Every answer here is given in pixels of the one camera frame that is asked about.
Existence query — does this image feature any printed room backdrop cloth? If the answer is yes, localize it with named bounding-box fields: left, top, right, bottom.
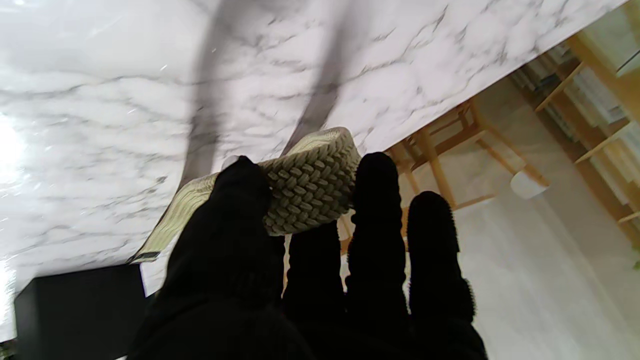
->
left=280, top=0, right=640, bottom=360

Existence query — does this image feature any black belt storage box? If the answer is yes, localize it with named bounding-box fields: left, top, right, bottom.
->
left=14, top=264, right=156, bottom=360

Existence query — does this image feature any beige woven belt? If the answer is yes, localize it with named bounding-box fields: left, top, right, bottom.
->
left=129, top=126, right=362, bottom=264

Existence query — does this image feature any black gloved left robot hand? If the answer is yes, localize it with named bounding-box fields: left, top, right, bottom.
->
left=127, top=151, right=488, bottom=360

